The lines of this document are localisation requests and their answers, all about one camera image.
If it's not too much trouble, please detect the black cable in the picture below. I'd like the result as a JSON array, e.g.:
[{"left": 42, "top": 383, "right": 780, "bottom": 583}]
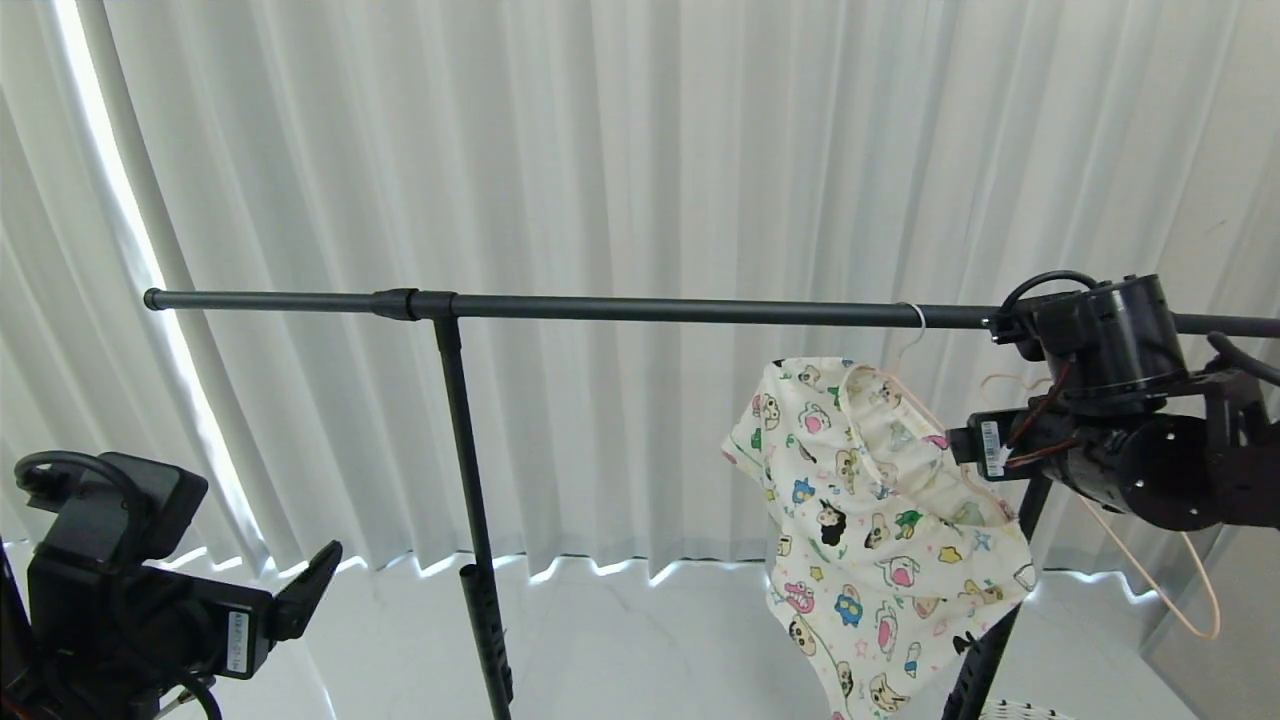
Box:
[
  {"left": 997, "top": 269, "right": 1101, "bottom": 321},
  {"left": 13, "top": 450, "right": 151, "bottom": 521}
]

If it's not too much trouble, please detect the pink clothes hanger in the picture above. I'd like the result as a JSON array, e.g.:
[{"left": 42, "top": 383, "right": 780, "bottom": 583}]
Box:
[{"left": 893, "top": 302, "right": 1222, "bottom": 642}]

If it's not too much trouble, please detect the white laundry basket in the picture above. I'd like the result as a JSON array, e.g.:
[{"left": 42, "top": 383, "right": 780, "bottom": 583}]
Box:
[{"left": 983, "top": 700, "right": 1077, "bottom": 720}]

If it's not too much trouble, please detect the white curtain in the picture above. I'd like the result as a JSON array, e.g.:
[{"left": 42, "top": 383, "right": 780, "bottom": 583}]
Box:
[{"left": 0, "top": 0, "right": 1280, "bottom": 607}]

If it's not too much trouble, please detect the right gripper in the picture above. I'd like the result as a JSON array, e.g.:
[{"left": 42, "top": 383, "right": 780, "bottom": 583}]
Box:
[{"left": 944, "top": 404, "right": 1089, "bottom": 483}]

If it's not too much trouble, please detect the black clothes rack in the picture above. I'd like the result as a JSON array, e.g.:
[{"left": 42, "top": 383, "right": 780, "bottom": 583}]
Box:
[{"left": 143, "top": 288, "right": 1280, "bottom": 720}]

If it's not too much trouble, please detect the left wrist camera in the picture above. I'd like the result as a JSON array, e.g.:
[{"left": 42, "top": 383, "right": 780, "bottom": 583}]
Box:
[{"left": 36, "top": 453, "right": 210, "bottom": 563}]

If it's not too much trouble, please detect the cream printed garment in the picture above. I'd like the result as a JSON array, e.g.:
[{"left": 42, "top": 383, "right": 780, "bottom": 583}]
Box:
[{"left": 722, "top": 357, "right": 1041, "bottom": 720}]

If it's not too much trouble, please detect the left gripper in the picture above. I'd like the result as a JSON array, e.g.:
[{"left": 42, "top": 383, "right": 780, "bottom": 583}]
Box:
[{"left": 27, "top": 540, "right": 344, "bottom": 693}]

